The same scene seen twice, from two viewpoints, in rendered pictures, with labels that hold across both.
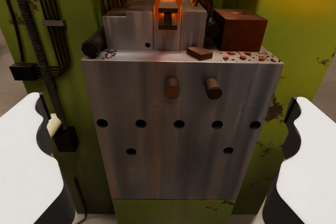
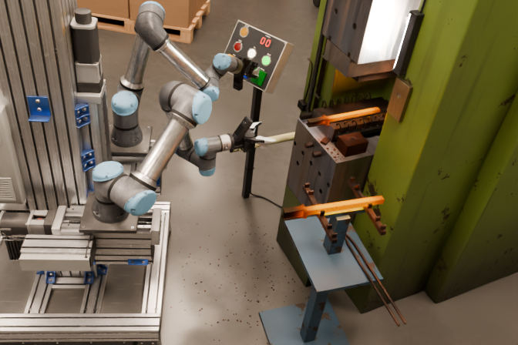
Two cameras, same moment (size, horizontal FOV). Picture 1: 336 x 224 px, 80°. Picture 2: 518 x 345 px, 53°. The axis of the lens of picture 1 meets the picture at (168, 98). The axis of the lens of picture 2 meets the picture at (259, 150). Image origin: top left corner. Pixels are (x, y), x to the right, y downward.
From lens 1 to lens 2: 2.32 m
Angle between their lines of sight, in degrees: 50
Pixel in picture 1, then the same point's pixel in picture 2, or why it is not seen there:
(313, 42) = (394, 182)
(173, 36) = (325, 130)
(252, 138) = (327, 191)
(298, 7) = (389, 157)
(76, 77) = not seen: hidden behind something
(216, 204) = not seen: hidden behind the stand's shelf
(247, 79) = (327, 160)
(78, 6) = (327, 95)
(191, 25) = (330, 130)
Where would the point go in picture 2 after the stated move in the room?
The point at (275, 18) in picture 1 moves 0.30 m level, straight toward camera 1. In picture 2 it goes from (381, 155) to (317, 149)
